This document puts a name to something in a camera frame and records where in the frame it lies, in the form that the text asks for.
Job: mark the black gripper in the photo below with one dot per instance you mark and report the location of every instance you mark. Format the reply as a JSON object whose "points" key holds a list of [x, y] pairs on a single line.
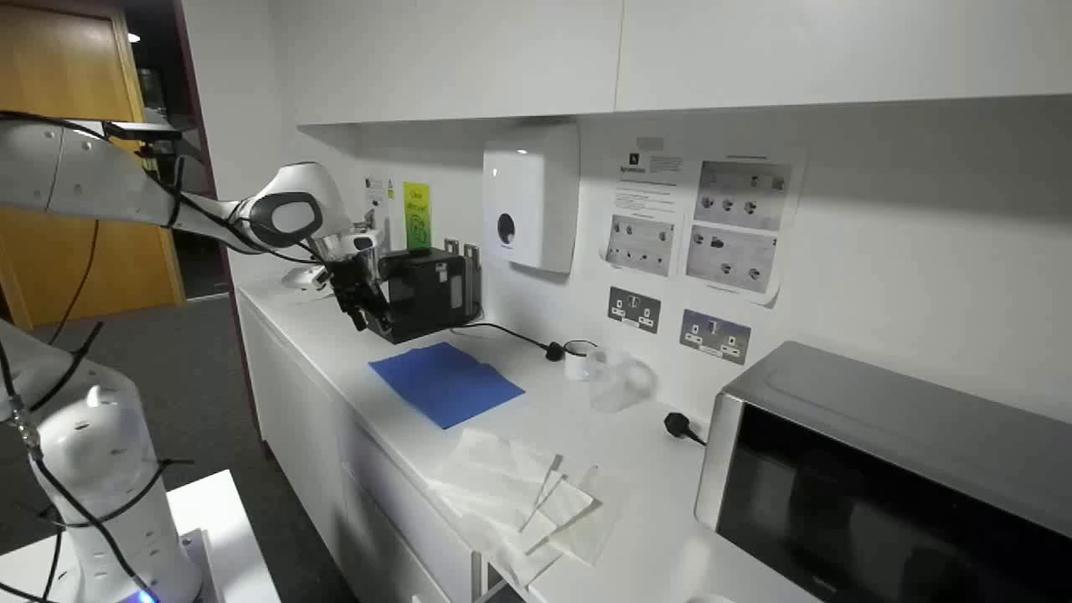
{"points": [[357, 280]]}

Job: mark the blue towel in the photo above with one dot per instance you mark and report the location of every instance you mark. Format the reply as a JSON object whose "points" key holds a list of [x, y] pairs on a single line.
{"points": [[443, 383]]}

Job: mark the white paper towel dispenser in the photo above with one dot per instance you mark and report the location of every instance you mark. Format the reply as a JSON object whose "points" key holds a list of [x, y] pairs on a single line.
{"points": [[525, 205]]}

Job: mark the black coffee machine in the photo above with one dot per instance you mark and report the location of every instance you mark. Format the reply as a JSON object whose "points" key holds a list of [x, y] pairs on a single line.
{"points": [[438, 293]]}

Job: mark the green yellow cleaning sign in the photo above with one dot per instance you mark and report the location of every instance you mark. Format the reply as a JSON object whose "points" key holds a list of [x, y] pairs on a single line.
{"points": [[418, 217]]}

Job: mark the white base cabinet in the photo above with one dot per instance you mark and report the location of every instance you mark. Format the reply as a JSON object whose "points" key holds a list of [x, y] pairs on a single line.
{"points": [[324, 448]]}

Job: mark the clear plastic bag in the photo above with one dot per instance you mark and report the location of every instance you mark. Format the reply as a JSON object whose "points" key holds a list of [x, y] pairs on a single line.
{"points": [[496, 486]]}

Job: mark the thin wooden stirrer stick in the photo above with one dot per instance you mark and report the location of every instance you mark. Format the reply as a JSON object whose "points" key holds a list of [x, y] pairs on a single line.
{"points": [[544, 486], [565, 515]]}

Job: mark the white robot mounting platform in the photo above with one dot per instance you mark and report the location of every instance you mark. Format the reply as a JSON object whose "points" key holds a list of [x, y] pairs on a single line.
{"points": [[228, 537]]}

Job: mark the clear plastic container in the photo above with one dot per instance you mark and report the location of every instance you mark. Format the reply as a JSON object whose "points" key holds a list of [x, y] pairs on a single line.
{"points": [[624, 383]]}

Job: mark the white instruction notice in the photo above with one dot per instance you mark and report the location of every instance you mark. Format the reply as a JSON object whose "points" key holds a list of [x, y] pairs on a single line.
{"points": [[645, 224]]}

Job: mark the black power plug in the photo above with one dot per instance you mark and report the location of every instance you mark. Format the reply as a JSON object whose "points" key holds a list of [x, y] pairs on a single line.
{"points": [[677, 428]]}

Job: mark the laminated socket photo poster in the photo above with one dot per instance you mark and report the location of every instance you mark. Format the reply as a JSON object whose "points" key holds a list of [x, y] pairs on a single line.
{"points": [[739, 230]]}

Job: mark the wooden door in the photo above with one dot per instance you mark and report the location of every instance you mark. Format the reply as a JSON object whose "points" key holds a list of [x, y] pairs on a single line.
{"points": [[67, 70]]}

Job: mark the silver microwave oven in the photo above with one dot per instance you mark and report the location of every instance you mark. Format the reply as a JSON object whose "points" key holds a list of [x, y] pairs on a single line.
{"points": [[893, 479]]}

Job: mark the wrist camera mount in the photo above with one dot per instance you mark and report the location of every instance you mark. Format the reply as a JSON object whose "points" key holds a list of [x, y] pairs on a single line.
{"points": [[351, 244]]}

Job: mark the silver double wall socket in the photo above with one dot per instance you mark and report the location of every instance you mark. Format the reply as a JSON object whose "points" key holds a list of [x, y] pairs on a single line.
{"points": [[634, 311], [714, 338]]}

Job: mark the white upper wall cabinet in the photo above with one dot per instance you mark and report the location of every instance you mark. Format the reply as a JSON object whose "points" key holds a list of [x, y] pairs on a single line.
{"points": [[671, 52]]}

